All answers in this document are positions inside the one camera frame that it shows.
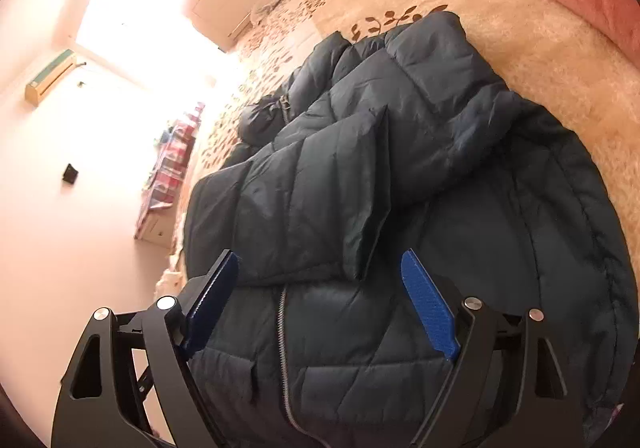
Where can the dark puffer jacket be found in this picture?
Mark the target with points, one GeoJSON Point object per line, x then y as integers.
{"type": "Point", "coordinates": [450, 153]}

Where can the wall air conditioner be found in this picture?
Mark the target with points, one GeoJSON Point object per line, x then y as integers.
{"type": "Point", "coordinates": [50, 76]}

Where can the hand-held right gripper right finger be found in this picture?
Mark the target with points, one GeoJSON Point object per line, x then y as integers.
{"type": "Point", "coordinates": [430, 310]}

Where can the beige leaf-patterned blanket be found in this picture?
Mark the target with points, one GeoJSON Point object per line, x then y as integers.
{"type": "Point", "coordinates": [550, 53]}

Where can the white nightstand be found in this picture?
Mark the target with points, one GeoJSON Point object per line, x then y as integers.
{"type": "Point", "coordinates": [155, 228]}

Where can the black wall switch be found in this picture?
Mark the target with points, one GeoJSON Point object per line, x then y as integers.
{"type": "Point", "coordinates": [69, 174]}

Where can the plaid cloth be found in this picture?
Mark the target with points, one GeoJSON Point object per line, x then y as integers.
{"type": "Point", "coordinates": [172, 163]}

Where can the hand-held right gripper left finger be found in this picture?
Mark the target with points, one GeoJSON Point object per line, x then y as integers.
{"type": "Point", "coordinates": [215, 300]}

